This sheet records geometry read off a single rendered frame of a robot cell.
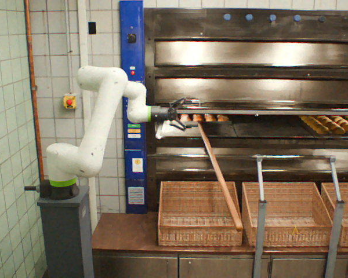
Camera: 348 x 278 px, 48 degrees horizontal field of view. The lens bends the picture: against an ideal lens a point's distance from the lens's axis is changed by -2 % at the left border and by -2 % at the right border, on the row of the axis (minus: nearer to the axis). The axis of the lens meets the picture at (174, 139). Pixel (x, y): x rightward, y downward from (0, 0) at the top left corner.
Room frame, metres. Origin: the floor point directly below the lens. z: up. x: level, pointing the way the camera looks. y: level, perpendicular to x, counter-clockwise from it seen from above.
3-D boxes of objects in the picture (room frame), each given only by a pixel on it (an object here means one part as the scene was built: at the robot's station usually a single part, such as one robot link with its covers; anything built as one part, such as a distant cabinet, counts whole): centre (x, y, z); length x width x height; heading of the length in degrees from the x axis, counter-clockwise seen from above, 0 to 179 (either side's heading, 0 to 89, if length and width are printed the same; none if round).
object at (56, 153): (1.74, 0.52, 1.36); 0.16 x 0.13 x 0.19; 60
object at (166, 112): (2.25, 0.03, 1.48); 0.09 x 0.07 x 0.08; 89
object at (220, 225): (2.53, -0.17, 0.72); 0.56 x 0.49 x 0.28; 89
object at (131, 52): (3.74, 0.25, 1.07); 1.93 x 0.16 x 2.15; 178
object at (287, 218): (2.51, -0.78, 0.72); 0.56 x 0.49 x 0.28; 89
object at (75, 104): (2.79, 0.74, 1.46); 0.10 x 0.07 x 0.10; 88
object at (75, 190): (1.75, 0.59, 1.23); 0.26 x 0.15 x 0.06; 89
